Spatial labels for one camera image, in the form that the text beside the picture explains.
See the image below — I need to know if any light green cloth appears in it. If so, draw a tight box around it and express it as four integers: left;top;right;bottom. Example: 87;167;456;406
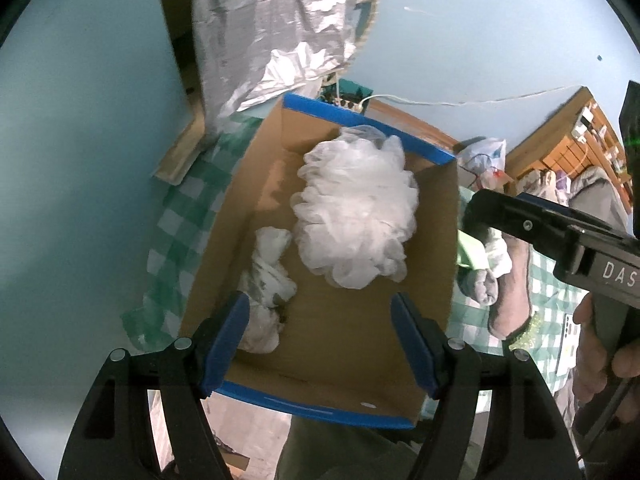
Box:
457;230;488;271

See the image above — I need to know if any grey white sock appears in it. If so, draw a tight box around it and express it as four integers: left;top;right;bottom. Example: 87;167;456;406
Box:
465;237;513;306

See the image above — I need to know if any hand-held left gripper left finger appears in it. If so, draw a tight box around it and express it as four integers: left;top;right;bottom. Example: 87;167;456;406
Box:
57;292;250;480

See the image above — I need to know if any blue-sided cardboard box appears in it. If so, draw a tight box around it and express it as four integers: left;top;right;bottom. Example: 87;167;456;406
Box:
180;92;458;431

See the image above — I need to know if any white blue-printed plastic bag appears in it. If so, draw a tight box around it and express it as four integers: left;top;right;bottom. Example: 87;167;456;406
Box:
457;136;508;191

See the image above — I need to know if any grey blanket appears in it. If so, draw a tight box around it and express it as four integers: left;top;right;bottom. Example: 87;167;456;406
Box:
570;165;631;231

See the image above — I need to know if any white mesh bath pouf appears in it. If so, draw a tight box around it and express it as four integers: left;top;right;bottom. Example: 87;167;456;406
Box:
290;125;421;291

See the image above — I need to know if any long white cable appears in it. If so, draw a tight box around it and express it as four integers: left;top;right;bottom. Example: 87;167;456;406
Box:
360;85;586;108

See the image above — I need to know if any olive green garment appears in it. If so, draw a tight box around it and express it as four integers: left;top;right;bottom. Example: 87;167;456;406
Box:
275;415;426;480

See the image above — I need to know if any green checked tablecloth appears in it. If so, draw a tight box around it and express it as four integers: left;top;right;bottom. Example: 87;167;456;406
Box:
120;110;593;416

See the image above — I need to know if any brown cardboard panel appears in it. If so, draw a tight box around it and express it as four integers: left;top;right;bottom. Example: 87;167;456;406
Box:
152;0;211;186

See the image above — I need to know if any silver foil cover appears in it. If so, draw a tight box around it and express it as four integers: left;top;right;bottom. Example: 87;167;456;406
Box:
192;0;381;126

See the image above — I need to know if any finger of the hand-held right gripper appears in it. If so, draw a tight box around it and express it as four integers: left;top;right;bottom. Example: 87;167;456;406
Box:
462;191;616;266

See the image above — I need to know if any crumpled white plastic bag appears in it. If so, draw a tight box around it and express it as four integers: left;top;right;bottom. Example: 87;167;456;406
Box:
235;226;298;356

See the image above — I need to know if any teal plastic basket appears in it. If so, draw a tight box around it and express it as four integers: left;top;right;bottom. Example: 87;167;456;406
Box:
320;80;373;113

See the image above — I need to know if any wooden shelf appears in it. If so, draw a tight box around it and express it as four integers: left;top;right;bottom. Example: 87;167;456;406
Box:
505;87;636;206

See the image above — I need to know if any green tinsel piece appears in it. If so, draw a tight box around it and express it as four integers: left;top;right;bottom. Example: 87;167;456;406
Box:
505;312;541;348

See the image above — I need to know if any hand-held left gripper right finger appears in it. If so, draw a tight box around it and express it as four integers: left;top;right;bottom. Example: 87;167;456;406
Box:
392;292;583;480

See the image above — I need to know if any person's right hand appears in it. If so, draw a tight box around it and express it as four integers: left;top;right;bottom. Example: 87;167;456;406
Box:
572;292;640;403

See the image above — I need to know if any brown grey sock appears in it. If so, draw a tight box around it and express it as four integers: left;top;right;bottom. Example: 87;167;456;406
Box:
487;240;533;341

